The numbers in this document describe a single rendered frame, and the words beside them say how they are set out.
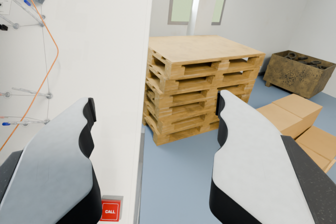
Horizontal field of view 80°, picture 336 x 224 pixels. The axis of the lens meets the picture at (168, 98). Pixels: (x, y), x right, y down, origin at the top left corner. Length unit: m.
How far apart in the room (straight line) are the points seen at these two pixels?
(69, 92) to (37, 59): 0.13
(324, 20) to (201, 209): 4.35
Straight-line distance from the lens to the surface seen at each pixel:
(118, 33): 0.65
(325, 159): 2.42
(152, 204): 1.94
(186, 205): 1.97
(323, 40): 5.20
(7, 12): 0.79
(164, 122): 2.19
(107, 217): 0.62
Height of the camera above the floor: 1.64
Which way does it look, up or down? 30 degrees down
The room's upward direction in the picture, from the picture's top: 7 degrees clockwise
